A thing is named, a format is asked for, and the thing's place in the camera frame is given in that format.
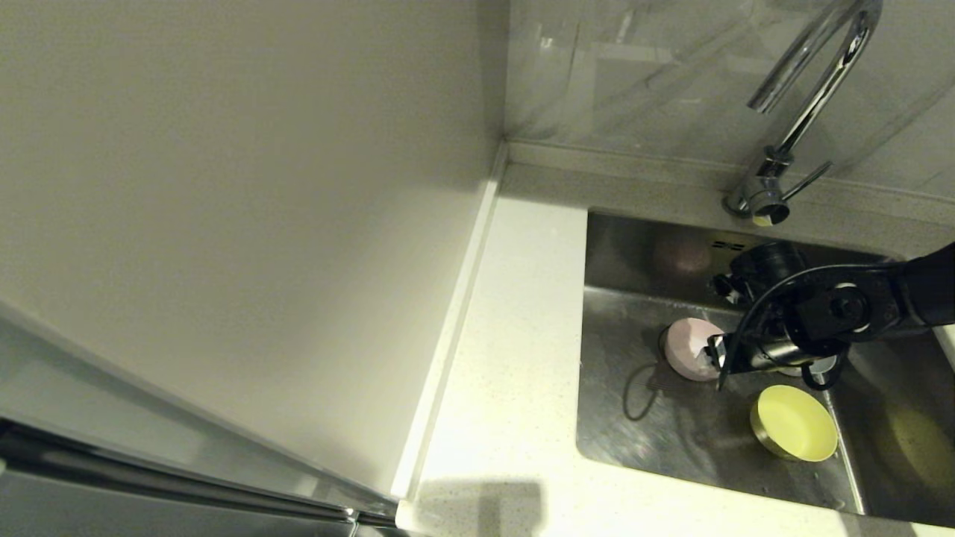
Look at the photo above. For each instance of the grey-blue plastic bowl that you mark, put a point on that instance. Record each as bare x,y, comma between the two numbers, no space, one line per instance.
824,365

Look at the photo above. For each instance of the dark metal door trim bar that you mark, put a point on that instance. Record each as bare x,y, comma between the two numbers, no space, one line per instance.
149,481

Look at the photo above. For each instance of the chrome gooseneck faucet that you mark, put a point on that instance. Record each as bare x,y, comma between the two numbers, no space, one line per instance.
765,198

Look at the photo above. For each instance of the white tall cabinet side panel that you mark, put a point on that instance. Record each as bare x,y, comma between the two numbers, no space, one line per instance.
224,186

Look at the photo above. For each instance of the pink plastic bowl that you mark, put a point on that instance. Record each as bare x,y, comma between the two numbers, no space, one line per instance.
686,347

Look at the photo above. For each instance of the grey appliance door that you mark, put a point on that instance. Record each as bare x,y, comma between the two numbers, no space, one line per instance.
74,391

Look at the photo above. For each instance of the yellow plastic bowl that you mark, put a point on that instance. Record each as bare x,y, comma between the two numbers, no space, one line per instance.
794,423

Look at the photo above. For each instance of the stainless steel sink basin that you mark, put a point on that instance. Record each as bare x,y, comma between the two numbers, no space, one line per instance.
656,440

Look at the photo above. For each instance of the small chrome door bracket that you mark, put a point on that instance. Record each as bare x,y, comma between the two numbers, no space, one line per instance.
352,516

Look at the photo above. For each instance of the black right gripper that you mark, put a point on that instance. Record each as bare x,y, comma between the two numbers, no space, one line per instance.
772,265

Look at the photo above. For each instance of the glossy grey door panel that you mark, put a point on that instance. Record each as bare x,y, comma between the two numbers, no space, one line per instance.
74,518

